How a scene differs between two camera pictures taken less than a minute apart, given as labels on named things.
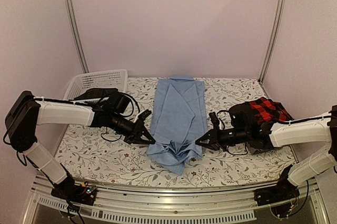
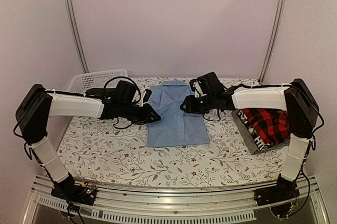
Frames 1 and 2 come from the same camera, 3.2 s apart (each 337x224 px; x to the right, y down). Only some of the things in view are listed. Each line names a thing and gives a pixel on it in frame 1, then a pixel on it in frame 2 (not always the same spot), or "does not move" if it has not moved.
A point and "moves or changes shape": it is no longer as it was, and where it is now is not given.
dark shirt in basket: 96,94 does not move
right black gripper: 214,136 to 191,107
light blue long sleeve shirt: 178,120 moves or changes shape
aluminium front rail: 225,204 does not move
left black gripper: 138,130 to 146,118
